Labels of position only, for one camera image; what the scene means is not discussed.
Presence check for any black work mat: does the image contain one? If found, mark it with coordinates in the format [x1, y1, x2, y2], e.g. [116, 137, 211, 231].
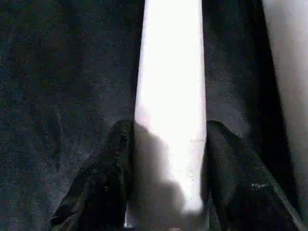
[0, 0, 308, 231]

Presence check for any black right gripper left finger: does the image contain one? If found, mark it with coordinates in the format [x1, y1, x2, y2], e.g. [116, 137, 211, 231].
[50, 119, 135, 231]

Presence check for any white plastic table leg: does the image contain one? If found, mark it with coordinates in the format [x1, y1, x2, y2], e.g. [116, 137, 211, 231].
[261, 0, 308, 217]
[124, 0, 208, 229]

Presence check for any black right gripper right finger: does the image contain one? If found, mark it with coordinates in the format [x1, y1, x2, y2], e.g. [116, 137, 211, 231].
[206, 120, 308, 231]

